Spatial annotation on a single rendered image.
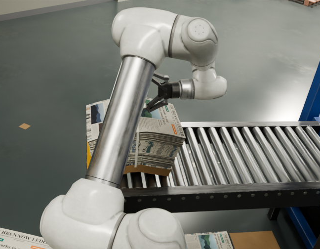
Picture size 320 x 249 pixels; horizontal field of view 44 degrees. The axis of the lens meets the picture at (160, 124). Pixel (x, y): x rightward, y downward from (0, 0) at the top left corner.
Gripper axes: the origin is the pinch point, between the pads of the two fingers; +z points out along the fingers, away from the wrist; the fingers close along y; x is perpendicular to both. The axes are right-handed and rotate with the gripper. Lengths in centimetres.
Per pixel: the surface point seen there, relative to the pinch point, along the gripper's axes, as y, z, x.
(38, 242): 31, 39, -49
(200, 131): 39, -38, 21
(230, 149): 40, -50, 5
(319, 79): 23, -114, 43
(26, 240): 31, 43, -48
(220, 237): 120, -56, 14
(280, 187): 42, -65, -24
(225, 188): 40, -39, -23
